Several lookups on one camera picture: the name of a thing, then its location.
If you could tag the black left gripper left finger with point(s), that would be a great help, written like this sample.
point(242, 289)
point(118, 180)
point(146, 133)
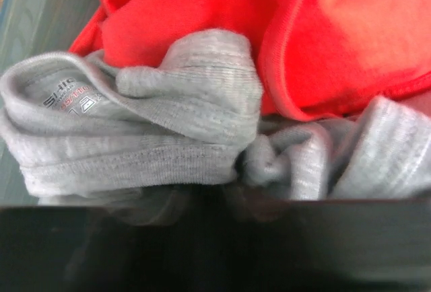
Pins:
point(79, 249)

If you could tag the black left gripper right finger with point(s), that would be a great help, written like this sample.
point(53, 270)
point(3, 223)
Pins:
point(348, 246)

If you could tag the grey tank top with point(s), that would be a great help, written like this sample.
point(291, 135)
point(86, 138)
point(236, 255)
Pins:
point(88, 134)

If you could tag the red tank top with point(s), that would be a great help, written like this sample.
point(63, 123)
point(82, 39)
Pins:
point(314, 57)

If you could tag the teal plastic tub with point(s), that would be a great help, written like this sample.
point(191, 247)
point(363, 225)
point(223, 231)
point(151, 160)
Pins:
point(30, 27)

